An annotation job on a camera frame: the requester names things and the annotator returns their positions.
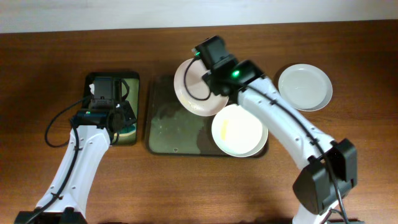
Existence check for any green and yellow sponge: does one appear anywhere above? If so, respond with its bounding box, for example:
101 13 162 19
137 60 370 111
119 124 137 138

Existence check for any pinkish white plate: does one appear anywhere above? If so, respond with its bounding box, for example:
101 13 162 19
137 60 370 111
174 59 229 116

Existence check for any white plate yellow stain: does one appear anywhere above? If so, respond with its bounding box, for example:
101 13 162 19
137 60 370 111
211 105 269 157

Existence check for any pale grey plate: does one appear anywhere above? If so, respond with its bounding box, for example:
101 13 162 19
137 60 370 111
278 63 333 111

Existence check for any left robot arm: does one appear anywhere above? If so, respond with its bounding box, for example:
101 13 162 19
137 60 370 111
15 76 139 223

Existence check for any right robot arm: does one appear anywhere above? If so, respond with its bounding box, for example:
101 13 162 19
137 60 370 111
192 35 358 223

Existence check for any small black water tray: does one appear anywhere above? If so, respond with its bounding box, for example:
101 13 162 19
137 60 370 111
81 71 140 146

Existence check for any large brown serving tray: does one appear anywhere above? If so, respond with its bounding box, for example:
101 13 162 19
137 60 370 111
144 73 270 157

